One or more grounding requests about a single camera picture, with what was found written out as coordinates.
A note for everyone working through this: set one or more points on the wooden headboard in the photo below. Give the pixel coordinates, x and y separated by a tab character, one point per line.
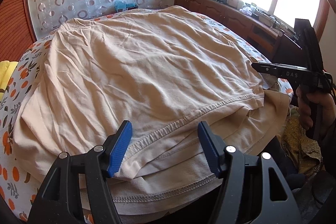
17	32

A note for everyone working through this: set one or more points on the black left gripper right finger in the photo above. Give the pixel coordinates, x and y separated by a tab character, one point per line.
253	188

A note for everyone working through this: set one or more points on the blue plush toy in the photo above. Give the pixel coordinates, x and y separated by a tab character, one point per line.
124	6

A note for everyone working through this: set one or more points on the beige t-shirt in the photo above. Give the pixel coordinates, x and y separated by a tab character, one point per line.
147	87

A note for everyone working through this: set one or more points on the yellow patterned cloth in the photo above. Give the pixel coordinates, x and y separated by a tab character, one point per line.
305	153

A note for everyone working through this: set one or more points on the person's right hand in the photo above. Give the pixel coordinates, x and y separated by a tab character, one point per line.
316	112

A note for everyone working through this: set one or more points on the yellow pikachu plush toy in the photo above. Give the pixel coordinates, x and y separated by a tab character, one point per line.
6	70

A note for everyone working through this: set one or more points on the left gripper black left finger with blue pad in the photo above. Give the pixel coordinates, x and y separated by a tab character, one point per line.
58	199

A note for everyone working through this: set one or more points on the wooden side cabinet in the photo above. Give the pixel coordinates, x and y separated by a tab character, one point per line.
274	44

